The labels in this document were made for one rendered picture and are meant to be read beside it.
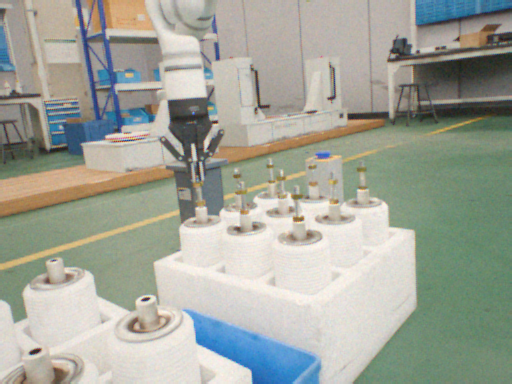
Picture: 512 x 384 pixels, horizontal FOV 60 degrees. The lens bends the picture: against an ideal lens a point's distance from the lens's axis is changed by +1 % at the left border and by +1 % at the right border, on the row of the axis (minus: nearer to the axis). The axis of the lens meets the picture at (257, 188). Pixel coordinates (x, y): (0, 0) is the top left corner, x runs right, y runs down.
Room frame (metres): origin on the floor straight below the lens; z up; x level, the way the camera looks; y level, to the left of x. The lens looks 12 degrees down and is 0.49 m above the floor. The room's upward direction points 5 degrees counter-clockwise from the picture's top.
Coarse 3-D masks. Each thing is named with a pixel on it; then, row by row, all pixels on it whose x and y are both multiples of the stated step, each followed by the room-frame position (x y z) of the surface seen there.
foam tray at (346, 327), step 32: (384, 256) 0.76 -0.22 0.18; (160, 288) 0.83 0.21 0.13; (192, 288) 0.76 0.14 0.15; (224, 288) 0.71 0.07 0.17; (256, 288) 0.67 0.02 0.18; (352, 288) 0.66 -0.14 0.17; (384, 288) 0.76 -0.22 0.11; (224, 320) 0.71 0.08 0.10; (256, 320) 0.66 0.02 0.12; (288, 320) 0.62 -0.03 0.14; (320, 320) 0.59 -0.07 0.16; (352, 320) 0.66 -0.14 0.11; (384, 320) 0.75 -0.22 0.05; (320, 352) 0.59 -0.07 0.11; (352, 352) 0.65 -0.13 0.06
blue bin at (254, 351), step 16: (208, 320) 0.70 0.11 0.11; (208, 336) 0.70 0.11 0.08; (224, 336) 0.68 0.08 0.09; (240, 336) 0.65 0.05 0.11; (256, 336) 0.63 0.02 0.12; (224, 352) 0.68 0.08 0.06; (240, 352) 0.65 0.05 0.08; (256, 352) 0.63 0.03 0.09; (272, 352) 0.61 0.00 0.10; (288, 352) 0.59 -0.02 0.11; (304, 352) 0.57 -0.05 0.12; (256, 368) 0.63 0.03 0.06; (272, 368) 0.61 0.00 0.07; (288, 368) 0.59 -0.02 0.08; (304, 368) 0.57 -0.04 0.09; (320, 368) 0.55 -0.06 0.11
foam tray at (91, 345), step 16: (112, 304) 0.66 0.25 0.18; (112, 320) 0.61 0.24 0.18; (16, 336) 0.59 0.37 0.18; (80, 336) 0.57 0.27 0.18; (96, 336) 0.57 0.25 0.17; (64, 352) 0.54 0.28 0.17; (80, 352) 0.55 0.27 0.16; (96, 352) 0.57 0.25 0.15; (208, 352) 0.50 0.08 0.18; (208, 368) 0.47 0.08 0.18; (224, 368) 0.46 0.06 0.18; (240, 368) 0.46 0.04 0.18
